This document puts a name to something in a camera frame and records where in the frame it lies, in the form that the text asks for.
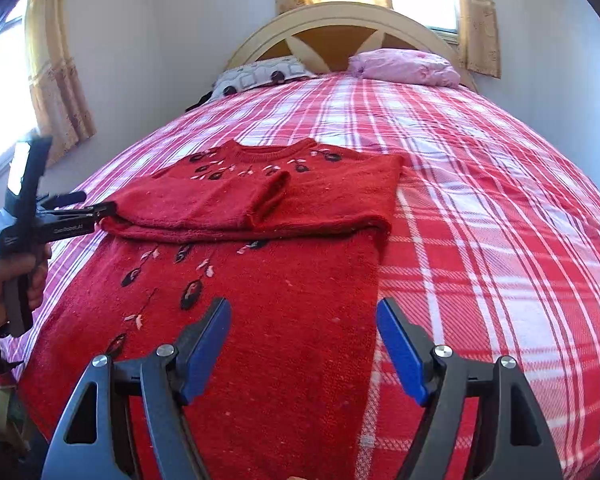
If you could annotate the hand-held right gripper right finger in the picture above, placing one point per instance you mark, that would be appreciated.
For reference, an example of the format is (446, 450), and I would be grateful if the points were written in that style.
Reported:
(399, 347)

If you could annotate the cream wooden headboard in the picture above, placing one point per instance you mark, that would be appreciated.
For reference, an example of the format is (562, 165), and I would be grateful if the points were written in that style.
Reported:
(330, 42)

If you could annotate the red plaid blanket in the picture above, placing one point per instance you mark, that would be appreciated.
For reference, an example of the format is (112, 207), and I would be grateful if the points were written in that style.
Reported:
(480, 210)

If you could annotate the red embroidered sweater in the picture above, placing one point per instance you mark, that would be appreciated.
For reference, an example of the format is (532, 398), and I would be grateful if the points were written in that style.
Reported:
(280, 360)

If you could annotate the white patterned pillow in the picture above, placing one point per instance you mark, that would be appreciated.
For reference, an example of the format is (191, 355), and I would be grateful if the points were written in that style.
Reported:
(260, 75)

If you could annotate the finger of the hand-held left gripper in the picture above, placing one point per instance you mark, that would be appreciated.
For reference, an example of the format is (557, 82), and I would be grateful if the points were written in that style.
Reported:
(65, 199)
(102, 208)

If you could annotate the pink pillow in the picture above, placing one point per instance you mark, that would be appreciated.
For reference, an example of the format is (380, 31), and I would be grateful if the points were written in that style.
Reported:
(400, 66)

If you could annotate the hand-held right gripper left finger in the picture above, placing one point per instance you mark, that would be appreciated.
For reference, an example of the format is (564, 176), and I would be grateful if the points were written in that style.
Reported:
(211, 345)

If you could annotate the dark cloth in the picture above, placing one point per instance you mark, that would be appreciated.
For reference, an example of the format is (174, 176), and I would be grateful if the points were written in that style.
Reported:
(199, 101)

